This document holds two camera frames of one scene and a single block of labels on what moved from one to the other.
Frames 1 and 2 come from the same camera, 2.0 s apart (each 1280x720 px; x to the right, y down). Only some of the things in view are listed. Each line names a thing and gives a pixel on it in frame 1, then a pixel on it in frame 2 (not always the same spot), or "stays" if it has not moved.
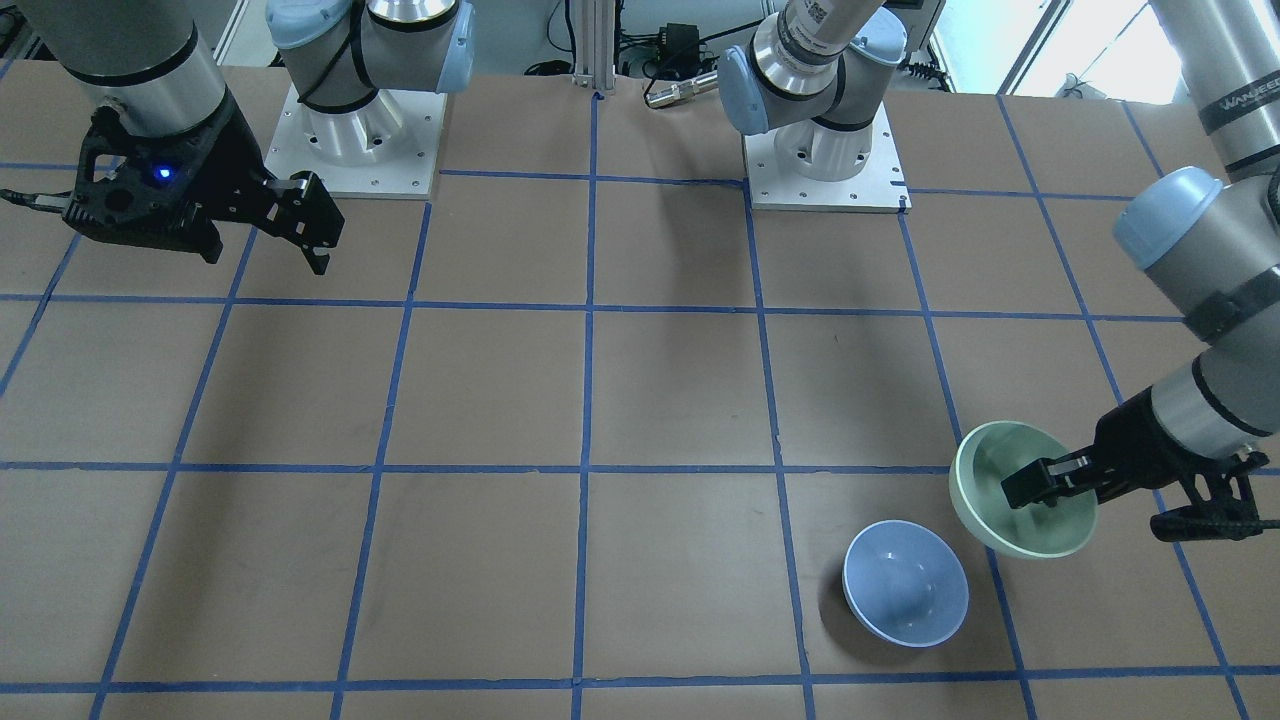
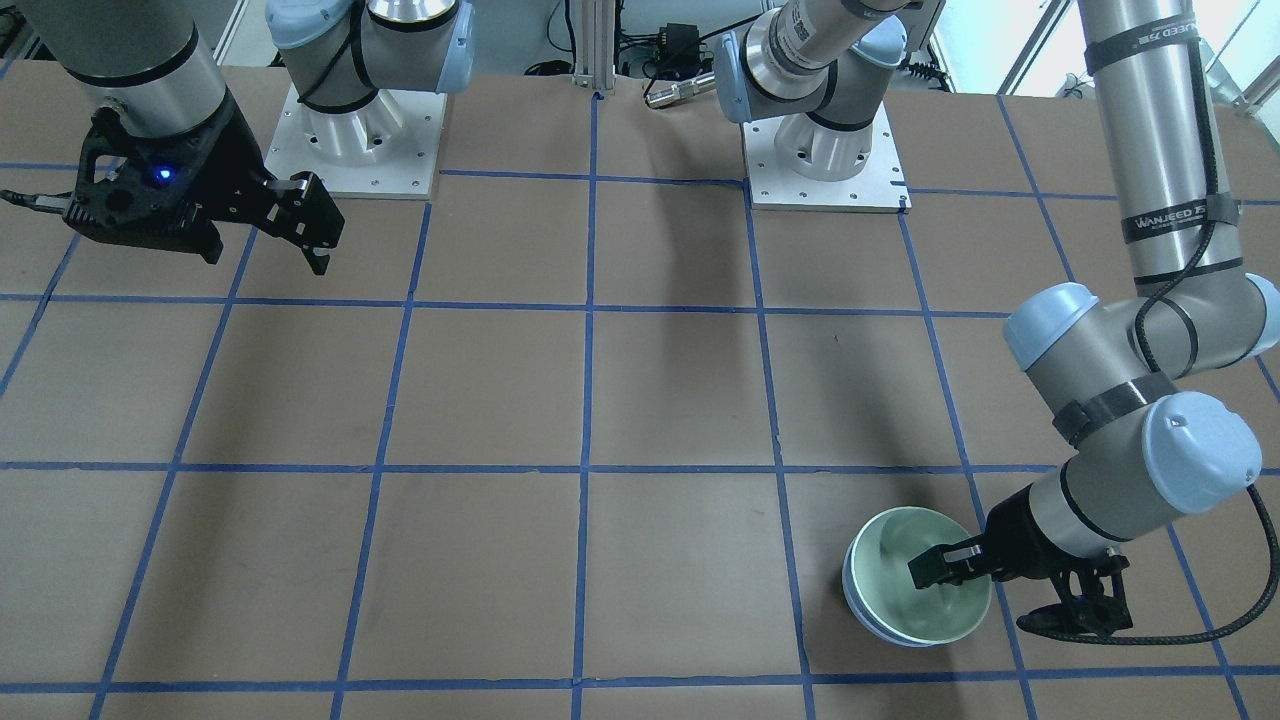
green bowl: x=996 y=452 -> x=883 y=584
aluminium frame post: x=595 y=27 stays
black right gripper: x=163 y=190 stays
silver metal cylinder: x=682 y=90 stays
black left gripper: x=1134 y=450 -> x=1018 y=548
